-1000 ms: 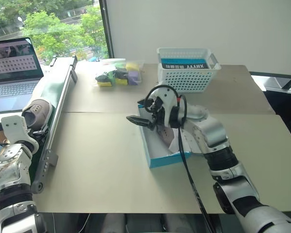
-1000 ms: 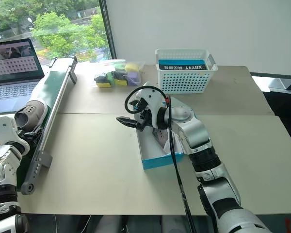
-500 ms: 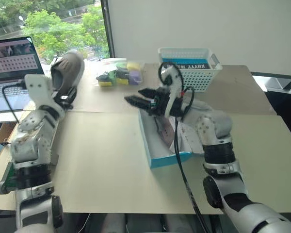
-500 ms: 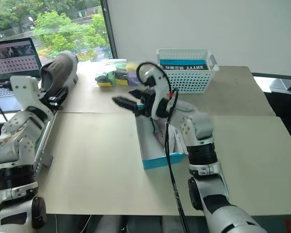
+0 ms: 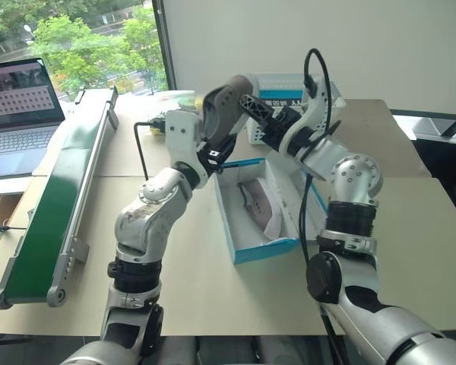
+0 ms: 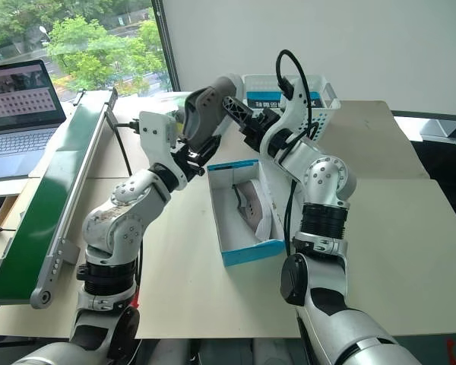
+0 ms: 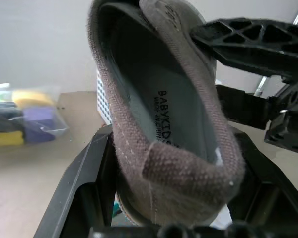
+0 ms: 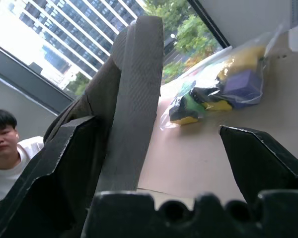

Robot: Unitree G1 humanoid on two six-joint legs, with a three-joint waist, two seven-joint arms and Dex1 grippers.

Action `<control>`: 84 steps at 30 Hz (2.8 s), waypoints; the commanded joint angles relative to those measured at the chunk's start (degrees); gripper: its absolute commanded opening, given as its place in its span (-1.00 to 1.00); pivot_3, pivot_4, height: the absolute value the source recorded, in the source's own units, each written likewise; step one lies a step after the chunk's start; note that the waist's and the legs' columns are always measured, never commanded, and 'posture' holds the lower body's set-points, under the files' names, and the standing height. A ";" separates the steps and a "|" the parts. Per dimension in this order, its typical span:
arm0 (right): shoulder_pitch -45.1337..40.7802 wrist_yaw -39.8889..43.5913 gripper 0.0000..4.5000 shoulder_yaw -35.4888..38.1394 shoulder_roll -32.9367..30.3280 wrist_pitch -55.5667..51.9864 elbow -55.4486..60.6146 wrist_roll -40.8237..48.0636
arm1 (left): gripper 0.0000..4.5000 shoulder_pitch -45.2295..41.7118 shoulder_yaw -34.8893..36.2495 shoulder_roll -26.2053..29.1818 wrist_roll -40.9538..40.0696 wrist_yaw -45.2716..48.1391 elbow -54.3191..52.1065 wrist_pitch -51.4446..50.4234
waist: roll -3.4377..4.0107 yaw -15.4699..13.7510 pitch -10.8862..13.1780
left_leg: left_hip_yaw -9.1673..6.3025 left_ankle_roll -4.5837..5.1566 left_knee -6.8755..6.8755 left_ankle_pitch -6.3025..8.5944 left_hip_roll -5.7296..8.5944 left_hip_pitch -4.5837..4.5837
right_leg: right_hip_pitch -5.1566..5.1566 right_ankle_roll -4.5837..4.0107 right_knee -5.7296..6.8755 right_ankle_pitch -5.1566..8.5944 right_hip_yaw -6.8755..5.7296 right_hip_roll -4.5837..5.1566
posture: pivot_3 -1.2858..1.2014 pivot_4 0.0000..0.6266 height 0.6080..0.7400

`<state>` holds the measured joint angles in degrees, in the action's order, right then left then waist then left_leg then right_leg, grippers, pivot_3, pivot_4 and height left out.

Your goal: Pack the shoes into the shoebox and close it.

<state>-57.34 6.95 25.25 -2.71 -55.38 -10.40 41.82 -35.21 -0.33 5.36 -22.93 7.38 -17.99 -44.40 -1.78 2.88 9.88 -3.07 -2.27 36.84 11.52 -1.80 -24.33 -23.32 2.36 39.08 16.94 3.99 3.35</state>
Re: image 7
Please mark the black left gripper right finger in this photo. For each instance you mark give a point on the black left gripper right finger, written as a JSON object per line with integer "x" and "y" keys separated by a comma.
{"x": 270, "y": 198}

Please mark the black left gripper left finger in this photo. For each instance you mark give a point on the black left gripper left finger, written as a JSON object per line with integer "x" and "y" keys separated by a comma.
{"x": 74, "y": 188}

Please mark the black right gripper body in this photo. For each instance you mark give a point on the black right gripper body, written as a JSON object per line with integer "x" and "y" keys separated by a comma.
{"x": 290, "y": 119}

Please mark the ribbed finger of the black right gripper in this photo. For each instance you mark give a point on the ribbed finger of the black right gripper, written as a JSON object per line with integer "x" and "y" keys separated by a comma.
{"x": 248, "y": 42}
{"x": 241, "y": 106}

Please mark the grey canvas child shoe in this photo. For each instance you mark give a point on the grey canvas child shoe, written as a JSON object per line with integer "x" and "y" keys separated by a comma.
{"x": 164, "y": 129}

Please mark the purple foam block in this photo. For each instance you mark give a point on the purple foam block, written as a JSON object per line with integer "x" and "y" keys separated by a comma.
{"x": 38, "y": 121}

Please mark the yellow foam block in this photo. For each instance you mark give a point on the yellow foam block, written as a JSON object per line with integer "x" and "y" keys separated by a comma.
{"x": 6, "y": 138}

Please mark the clear plastic storage box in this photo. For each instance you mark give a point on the clear plastic storage box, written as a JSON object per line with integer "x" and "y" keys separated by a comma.
{"x": 27, "y": 116}

